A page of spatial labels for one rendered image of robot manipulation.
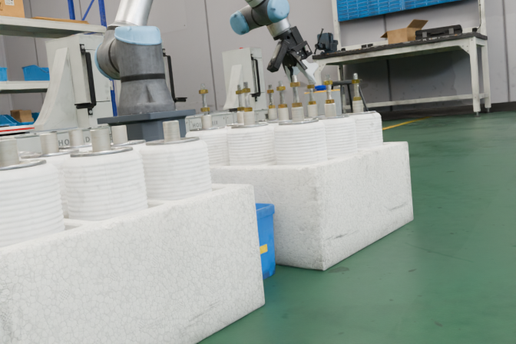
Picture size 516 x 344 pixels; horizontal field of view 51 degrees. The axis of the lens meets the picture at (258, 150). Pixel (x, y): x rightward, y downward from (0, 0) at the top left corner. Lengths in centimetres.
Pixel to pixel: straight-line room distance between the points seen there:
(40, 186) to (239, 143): 52
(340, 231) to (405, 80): 522
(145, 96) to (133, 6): 31
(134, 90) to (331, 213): 66
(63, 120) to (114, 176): 263
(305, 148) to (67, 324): 53
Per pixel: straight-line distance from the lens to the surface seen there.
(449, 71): 604
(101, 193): 65
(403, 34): 565
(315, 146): 97
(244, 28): 177
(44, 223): 60
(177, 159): 72
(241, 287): 77
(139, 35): 141
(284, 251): 98
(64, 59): 334
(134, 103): 139
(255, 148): 103
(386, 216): 115
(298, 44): 187
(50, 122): 322
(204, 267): 71
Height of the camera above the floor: 29
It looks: 5 degrees down
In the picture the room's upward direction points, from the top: 6 degrees counter-clockwise
